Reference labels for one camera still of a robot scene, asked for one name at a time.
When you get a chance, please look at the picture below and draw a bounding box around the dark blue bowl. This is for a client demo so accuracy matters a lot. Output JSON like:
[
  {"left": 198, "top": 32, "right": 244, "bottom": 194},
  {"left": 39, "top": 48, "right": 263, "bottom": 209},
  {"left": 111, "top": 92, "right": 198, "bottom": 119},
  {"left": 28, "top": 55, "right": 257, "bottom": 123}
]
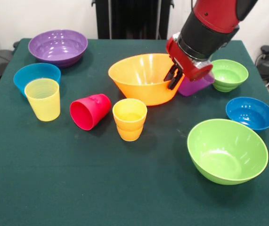
[{"left": 225, "top": 97, "right": 269, "bottom": 132}]

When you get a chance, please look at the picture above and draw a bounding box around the red cup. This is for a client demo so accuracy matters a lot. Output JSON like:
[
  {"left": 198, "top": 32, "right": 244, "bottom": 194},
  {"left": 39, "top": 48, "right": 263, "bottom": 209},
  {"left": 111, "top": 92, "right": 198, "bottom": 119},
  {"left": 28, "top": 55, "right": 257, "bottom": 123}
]
[{"left": 69, "top": 93, "right": 112, "bottom": 131}]

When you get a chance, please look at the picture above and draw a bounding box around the yellow cup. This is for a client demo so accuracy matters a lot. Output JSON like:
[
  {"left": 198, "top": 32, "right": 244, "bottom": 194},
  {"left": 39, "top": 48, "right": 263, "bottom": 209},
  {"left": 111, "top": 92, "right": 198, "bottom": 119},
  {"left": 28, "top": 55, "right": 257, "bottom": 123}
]
[{"left": 112, "top": 98, "right": 148, "bottom": 142}]

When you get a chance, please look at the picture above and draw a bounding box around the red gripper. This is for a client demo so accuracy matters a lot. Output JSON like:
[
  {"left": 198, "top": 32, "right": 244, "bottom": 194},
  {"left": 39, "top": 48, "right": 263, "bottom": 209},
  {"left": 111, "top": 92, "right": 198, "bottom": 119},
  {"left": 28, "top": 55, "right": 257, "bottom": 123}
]
[{"left": 163, "top": 37, "right": 214, "bottom": 91}]

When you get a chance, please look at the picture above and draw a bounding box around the large purple bowl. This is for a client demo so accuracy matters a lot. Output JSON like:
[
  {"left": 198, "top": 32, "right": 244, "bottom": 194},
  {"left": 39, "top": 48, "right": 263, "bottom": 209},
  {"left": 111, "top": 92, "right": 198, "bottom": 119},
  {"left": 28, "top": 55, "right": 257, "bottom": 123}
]
[{"left": 28, "top": 29, "right": 89, "bottom": 69}]

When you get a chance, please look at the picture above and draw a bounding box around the dark green table cloth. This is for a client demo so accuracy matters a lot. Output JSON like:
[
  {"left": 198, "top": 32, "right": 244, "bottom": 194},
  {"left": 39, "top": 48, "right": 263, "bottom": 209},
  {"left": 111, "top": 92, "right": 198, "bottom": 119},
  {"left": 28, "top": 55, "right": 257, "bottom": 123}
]
[{"left": 0, "top": 38, "right": 269, "bottom": 226}]

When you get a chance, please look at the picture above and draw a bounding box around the purple cup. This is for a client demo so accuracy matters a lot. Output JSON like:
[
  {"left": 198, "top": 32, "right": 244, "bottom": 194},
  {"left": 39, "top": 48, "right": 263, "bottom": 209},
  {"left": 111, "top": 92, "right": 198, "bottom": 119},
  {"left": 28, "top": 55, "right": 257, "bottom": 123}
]
[{"left": 177, "top": 72, "right": 216, "bottom": 97}]

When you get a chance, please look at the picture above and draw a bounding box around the small green bowl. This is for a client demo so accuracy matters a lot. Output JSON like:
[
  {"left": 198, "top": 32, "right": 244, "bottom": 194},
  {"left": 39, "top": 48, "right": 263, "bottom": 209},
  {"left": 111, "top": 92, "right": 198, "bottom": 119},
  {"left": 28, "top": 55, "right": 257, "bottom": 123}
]
[{"left": 210, "top": 59, "right": 249, "bottom": 93}]

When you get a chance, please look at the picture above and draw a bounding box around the large orange bowl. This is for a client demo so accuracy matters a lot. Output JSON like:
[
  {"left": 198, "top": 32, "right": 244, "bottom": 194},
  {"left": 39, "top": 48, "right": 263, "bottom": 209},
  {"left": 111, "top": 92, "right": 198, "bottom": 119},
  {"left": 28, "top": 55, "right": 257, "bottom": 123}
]
[{"left": 107, "top": 53, "right": 186, "bottom": 107}]

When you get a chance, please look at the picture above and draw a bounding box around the light blue bowl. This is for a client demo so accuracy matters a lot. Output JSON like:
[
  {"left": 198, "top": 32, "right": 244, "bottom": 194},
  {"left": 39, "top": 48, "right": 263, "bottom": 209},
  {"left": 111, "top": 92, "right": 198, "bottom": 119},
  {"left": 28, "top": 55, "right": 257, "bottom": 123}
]
[{"left": 13, "top": 63, "right": 62, "bottom": 98}]

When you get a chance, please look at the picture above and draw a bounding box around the translucent yellow-green cup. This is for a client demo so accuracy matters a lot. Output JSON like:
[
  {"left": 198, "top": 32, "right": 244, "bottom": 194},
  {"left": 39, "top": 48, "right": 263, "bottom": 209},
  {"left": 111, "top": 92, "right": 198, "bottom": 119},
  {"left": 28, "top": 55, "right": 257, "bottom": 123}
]
[{"left": 24, "top": 78, "right": 61, "bottom": 122}]

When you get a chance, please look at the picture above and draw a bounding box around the large green bowl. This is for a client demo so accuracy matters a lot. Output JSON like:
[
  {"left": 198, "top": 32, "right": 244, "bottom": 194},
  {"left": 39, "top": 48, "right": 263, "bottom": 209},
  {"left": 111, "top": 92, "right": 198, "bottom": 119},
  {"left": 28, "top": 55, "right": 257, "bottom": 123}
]
[{"left": 187, "top": 118, "right": 269, "bottom": 186}]

